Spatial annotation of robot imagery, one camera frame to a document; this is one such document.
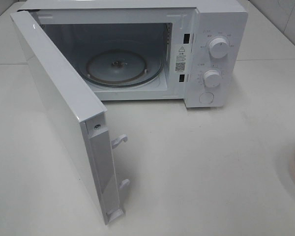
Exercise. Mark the white upper power knob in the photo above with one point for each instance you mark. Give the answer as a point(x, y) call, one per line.
point(218, 47)

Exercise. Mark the glass microwave turntable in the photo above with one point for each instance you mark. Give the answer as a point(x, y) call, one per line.
point(123, 63)

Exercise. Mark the round door release button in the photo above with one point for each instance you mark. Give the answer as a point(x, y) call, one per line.
point(206, 98)

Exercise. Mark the white warning label sticker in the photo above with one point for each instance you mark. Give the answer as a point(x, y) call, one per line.
point(180, 58)

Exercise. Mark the white microwave oven body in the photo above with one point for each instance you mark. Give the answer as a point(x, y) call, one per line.
point(78, 27)

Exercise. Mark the white timer knob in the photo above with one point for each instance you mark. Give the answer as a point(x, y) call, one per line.
point(212, 78)

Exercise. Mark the white microwave door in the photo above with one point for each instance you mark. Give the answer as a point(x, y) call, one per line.
point(76, 113)

